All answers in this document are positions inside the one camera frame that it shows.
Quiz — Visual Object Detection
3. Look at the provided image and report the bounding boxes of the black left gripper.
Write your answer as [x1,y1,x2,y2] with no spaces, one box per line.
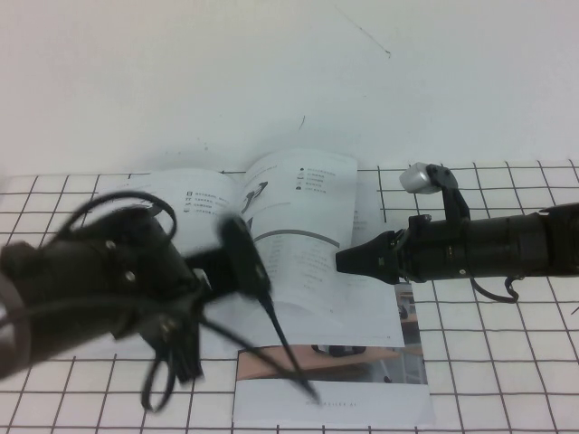
[90,210,214,385]

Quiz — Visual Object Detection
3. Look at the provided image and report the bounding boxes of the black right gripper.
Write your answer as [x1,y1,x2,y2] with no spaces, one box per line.
[335,213,471,286]

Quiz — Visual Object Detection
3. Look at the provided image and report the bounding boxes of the white product catalog book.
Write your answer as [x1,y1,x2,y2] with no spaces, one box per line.
[90,151,407,358]

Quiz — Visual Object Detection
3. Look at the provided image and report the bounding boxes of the brochure with photo cover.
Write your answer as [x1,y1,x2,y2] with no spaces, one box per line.
[233,282,438,429]

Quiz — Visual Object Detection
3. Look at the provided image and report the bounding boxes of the white black-grid table cover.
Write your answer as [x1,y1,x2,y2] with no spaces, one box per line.
[0,160,579,434]

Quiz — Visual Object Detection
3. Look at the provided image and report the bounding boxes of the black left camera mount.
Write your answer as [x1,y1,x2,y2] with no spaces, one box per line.
[185,248,241,297]

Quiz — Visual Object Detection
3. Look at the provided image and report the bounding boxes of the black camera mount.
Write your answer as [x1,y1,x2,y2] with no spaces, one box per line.
[185,248,241,297]
[427,163,470,223]

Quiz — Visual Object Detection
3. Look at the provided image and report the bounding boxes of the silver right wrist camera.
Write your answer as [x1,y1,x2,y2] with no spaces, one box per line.
[398,161,442,195]

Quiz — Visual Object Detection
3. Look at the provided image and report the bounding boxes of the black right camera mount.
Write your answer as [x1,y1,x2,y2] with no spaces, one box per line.
[427,163,470,223]

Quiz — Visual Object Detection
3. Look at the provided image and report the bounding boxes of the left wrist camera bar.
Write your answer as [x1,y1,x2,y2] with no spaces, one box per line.
[216,215,273,302]

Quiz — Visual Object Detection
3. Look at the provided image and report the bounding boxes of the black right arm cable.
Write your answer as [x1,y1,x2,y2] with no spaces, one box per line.
[468,272,519,305]

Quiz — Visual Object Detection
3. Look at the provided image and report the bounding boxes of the black left wrist cable loop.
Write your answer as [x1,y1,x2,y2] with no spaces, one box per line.
[57,191,178,248]

